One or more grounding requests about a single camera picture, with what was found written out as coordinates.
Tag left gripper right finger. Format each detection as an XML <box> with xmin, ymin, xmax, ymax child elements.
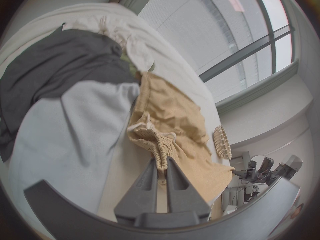
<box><xmin>166</xmin><ymin>156</ymin><xmax>210</xmax><ymax>218</ymax></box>

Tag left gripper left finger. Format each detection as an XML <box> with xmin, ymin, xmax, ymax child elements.
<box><xmin>114</xmin><ymin>156</ymin><xmax>159</xmax><ymax>219</ymax></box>

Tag tan shorts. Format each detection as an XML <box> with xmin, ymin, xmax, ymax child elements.
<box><xmin>127</xmin><ymin>72</ymin><xmax>236</xmax><ymax>207</ymax></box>

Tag round woven basket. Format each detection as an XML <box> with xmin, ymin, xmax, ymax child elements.
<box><xmin>213</xmin><ymin>125</ymin><xmax>233</xmax><ymax>159</ymax></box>

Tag pale grey garment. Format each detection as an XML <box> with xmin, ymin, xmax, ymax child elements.
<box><xmin>9</xmin><ymin>81</ymin><xmax>140</xmax><ymax>216</ymax></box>

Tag green garment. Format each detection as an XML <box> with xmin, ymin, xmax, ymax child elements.
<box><xmin>120</xmin><ymin>54</ymin><xmax>157</xmax><ymax>76</ymax></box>

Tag bed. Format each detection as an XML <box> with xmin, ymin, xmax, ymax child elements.
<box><xmin>0</xmin><ymin>0</ymin><xmax>225</xmax><ymax>218</ymax></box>

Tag white garment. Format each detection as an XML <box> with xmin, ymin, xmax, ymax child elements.
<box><xmin>62</xmin><ymin>15</ymin><xmax>157</xmax><ymax>72</ymax></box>

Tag black garment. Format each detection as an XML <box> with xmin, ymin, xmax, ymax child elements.
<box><xmin>0</xmin><ymin>26</ymin><xmax>140</xmax><ymax>162</ymax></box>

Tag window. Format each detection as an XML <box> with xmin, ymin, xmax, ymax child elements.
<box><xmin>136</xmin><ymin>0</ymin><xmax>295</xmax><ymax>97</ymax></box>

